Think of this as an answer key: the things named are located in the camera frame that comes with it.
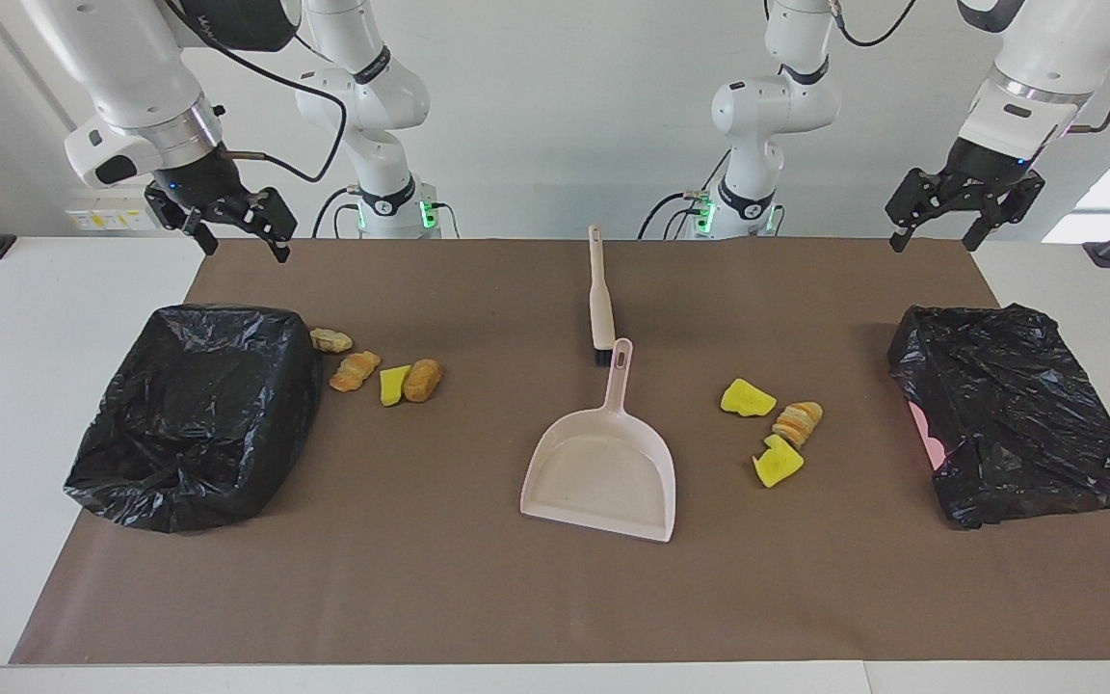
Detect pink bin under bag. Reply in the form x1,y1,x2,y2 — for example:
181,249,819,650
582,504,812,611
907,400,948,473

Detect yellow sponge with green side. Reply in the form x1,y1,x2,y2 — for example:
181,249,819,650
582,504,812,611
721,379,778,417

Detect beige plastic dustpan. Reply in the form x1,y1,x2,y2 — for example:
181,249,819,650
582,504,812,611
519,337,677,544

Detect brown oval bread roll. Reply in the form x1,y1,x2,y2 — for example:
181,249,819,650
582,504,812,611
404,359,443,403

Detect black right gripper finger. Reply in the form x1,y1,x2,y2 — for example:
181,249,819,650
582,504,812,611
256,187,298,263
181,207,221,256

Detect black base power cable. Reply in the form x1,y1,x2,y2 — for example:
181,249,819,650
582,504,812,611
637,149,734,240
312,186,363,239

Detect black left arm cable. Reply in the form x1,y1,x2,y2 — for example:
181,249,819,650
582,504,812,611
830,0,1110,134

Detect notched yellow sponge piece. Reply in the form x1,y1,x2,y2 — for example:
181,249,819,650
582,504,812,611
753,435,805,489

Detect white wall socket box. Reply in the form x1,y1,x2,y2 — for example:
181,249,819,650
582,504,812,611
66,193,159,232

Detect brown table mat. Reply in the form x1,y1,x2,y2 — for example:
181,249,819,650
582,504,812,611
11,238,1110,666

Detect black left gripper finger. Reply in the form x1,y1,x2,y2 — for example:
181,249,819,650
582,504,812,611
963,178,1045,252
885,169,946,254

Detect orange striped croissant piece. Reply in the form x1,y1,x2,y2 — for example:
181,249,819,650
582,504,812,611
330,351,383,393

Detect beige hand brush black bristles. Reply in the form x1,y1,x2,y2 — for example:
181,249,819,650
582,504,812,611
587,225,616,365

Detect black plastic trash bag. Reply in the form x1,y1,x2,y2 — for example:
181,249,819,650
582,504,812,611
64,305,327,534
887,304,1110,529

